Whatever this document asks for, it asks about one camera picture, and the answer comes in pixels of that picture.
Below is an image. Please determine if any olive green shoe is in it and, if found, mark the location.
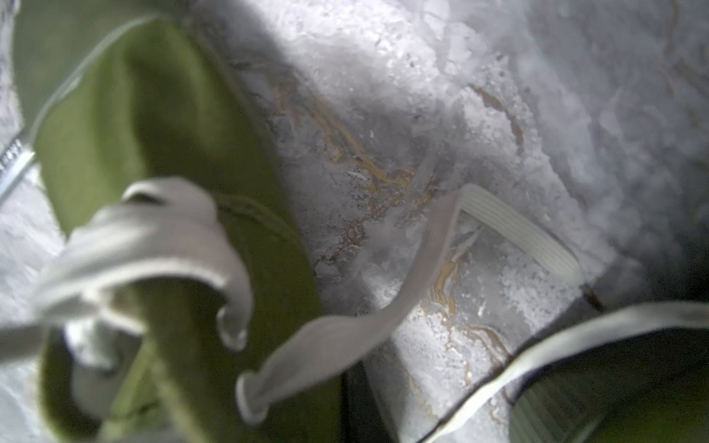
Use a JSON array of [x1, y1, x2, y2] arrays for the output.
[[1, 1, 585, 442], [424, 301, 708, 442]]

